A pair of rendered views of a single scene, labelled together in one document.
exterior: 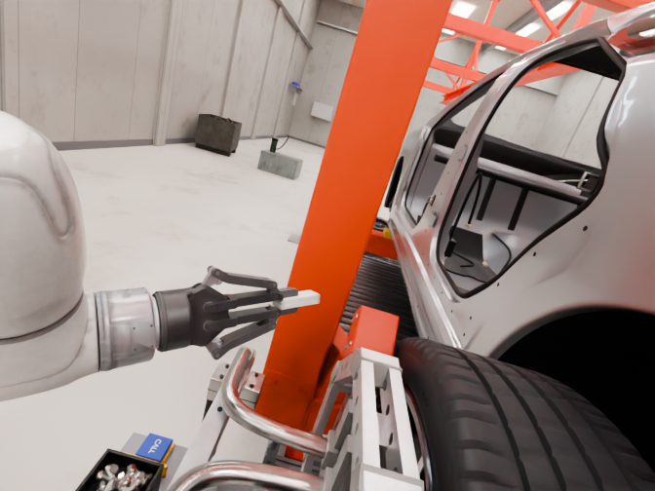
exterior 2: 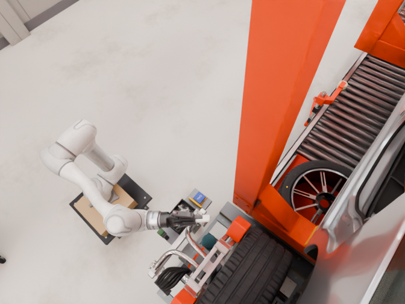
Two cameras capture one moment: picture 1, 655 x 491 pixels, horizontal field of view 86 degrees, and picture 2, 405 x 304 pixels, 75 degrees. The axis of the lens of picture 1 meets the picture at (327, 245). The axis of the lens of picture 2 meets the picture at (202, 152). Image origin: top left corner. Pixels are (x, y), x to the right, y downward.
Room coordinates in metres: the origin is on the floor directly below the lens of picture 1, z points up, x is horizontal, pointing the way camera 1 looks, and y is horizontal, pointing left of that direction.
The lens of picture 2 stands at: (0.31, -0.24, 2.39)
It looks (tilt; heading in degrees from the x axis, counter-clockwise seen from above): 62 degrees down; 48
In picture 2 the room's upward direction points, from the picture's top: 9 degrees counter-clockwise
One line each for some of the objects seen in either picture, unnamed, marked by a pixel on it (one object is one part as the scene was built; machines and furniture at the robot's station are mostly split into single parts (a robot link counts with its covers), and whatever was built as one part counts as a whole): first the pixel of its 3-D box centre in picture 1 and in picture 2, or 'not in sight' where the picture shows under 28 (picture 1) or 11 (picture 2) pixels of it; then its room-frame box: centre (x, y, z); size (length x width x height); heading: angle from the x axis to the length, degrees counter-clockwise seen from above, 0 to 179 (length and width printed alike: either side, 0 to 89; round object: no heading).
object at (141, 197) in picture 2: not in sight; (116, 205); (0.22, 0.90, 0.15); 0.50 x 0.50 x 0.30; 89
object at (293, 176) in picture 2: not in sight; (322, 205); (1.24, -0.44, 0.39); 0.66 x 0.66 x 0.24
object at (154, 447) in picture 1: (154, 448); (199, 198); (0.68, 0.29, 0.47); 0.07 x 0.07 x 0.02; 1
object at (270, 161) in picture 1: (284, 154); not in sight; (7.99, 1.55, 0.42); 0.85 x 0.68 x 0.85; 87
